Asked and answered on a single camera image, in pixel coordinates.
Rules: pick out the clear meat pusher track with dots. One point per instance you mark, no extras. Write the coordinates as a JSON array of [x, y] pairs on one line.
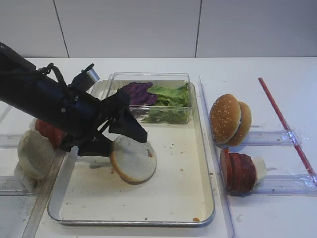
[[266, 184]]

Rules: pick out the sliced meat patty stack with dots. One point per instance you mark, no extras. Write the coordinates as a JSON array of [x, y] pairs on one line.
[[238, 172]]

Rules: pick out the clear plastic lettuce container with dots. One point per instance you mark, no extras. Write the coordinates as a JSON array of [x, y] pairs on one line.
[[117, 80]]

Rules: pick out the clear left back rail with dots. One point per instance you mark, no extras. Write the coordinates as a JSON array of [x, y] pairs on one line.
[[4, 110]]

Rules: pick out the clear bun pusher track left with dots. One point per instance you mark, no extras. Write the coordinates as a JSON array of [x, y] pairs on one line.
[[13, 180]]

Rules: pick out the green lettuce leaf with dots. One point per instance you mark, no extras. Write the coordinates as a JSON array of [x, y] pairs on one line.
[[167, 97]]

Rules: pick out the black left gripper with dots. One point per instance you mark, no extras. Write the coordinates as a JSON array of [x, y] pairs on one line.
[[89, 117]]

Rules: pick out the clear tomato pusher track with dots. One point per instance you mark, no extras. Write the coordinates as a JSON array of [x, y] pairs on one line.
[[11, 132]]

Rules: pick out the purple lettuce leaf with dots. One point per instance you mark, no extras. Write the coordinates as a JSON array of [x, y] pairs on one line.
[[139, 95]]

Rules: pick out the bun half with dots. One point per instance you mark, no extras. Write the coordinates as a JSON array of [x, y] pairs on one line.
[[132, 160], [35, 154]]

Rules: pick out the red back rail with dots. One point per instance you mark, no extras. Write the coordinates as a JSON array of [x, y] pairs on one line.
[[283, 121]]

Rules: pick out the sesame top bun front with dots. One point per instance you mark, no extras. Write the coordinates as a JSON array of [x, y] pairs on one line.
[[225, 116]]

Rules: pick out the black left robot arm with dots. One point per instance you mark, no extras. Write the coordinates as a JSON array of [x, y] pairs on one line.
[[44, 94]]

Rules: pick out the sesame top bun rear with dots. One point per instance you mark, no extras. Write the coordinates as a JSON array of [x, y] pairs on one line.
[[244, 127]]

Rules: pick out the sesame bun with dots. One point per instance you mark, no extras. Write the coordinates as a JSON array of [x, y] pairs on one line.
[[244, 127], [225, 116]]

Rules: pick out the metal baking tray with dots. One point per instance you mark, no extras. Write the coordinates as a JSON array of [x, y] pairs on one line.
[[88, 192]]

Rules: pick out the clear right front rail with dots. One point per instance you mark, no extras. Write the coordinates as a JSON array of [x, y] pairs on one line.
[[230, 230]]

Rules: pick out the clear bun pusher track right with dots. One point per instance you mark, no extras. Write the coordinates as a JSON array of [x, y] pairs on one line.
[[271, 138]]

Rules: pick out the front tomato slice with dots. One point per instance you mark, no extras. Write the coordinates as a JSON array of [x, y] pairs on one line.
[[54, 134]]

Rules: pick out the clear bun pusher track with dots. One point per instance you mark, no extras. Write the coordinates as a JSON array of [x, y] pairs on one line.
[[271, 138], [13, 180]]

